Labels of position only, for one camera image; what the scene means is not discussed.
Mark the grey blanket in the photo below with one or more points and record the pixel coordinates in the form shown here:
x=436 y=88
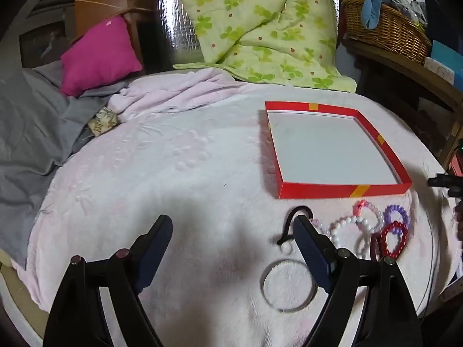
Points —
x=29 y=133

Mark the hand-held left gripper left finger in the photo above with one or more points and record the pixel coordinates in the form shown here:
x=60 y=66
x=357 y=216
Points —
x=157 y=249

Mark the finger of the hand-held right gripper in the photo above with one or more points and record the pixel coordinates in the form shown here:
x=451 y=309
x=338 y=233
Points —
x=443 y=182

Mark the green clover print quilt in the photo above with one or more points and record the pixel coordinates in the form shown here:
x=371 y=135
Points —
x=253 y=25

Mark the teal box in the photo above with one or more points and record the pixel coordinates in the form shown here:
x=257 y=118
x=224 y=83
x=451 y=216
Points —
x=446 y=52

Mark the dark red bangle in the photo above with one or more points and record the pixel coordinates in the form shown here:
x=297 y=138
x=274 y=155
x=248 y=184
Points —
x=373 y=245

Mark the magenta pillow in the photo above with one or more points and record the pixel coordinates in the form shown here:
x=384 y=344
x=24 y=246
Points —
x=97 y=54

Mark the pale pink fleece blanket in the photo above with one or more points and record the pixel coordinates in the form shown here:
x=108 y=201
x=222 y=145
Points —
x=181 y=188

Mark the silver bangle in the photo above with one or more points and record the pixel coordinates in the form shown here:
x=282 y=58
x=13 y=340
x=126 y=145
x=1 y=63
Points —
x=263 y=283

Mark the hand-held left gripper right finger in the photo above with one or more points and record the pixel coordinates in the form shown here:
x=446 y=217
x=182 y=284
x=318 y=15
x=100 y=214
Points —
x=313 y=253

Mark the wooden shelf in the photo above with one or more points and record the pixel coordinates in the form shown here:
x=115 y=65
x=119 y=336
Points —
x=398 y=63

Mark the red shallow cardboard box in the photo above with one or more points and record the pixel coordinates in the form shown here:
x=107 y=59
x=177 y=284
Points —
x=325 y=144

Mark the blue cloth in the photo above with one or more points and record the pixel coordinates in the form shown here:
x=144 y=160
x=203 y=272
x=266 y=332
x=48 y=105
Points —
x=372 y=7

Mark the wicker basket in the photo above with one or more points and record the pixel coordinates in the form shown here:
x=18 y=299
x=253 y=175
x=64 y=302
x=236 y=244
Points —
x=390 y=32

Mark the white dotted box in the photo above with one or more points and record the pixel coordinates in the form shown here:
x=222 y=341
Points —
x=439 y=68

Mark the small patterned pouch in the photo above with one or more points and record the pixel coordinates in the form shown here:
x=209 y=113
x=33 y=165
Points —
x=103 y=121

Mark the silver foil mat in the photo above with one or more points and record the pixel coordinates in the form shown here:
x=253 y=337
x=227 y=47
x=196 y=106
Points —
x=177 y=32

